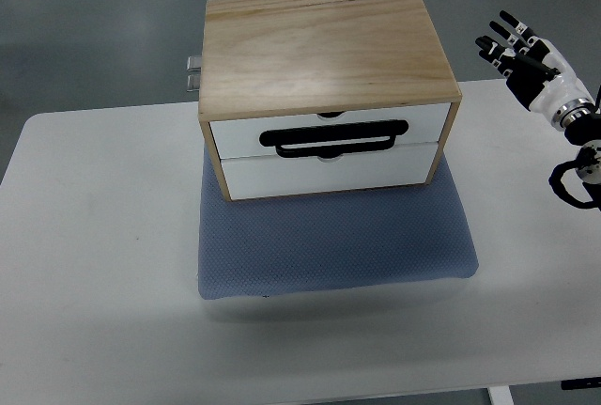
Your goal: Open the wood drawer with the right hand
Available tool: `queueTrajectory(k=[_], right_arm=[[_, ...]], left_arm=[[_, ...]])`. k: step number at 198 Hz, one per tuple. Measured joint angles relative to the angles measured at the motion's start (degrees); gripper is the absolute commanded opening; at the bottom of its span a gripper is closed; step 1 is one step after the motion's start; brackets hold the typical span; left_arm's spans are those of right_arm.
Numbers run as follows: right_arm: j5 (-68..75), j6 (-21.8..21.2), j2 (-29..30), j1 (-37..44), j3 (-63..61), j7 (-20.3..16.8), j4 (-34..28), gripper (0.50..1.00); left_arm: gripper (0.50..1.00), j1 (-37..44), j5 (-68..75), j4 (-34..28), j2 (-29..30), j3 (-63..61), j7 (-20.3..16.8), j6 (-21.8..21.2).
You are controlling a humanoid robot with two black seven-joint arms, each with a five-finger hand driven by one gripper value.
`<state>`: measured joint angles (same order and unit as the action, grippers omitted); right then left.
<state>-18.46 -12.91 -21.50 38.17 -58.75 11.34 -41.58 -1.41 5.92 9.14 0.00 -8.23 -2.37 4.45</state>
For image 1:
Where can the white top drawer black handle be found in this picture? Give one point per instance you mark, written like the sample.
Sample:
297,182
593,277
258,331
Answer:
262,136

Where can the metal clamp behind cabinet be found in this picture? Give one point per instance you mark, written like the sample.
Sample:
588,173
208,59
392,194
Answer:
194,66

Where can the blue mesh mat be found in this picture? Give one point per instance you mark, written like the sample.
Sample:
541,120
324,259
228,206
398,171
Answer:
275,246

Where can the white bottom drawer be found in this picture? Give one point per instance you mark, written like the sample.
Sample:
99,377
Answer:
265,176

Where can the white table leg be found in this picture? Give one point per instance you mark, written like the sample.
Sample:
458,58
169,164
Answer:
500,395

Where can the wooden drawer cabinet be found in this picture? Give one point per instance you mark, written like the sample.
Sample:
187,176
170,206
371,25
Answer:
277,58

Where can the black table control panel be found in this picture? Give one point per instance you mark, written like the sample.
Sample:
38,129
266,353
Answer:
580,384

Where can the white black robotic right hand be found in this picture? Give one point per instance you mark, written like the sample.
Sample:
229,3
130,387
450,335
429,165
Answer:
536,73

